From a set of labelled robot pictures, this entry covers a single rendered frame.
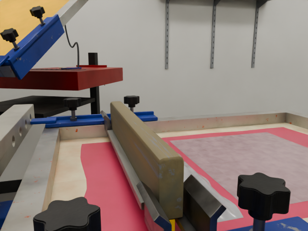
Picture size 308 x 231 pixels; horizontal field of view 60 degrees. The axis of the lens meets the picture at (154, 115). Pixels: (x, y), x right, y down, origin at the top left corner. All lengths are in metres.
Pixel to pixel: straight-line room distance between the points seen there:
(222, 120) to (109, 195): 0.50
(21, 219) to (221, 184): 0.30
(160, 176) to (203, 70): 2.48
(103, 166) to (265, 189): 0.37
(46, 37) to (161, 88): 1.74
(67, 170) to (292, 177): 0.42
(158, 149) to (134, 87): 2.22
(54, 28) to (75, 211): 0.89
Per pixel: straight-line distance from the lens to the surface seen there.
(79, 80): 1.33
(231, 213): 0.40
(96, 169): 0.54
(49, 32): 1.02
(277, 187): 0.25
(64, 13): 1.13
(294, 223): 0.32
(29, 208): 0.37
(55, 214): 0.21
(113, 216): 0.39
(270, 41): 3.17
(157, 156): 0.30
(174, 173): 0.30
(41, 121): 0.74
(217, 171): 0.53
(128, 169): 0.43
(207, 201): 0.29
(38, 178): 0.44
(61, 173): 0.54
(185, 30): 2.68
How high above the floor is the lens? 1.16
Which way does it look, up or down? 12 degrees down
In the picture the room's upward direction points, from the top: straight up
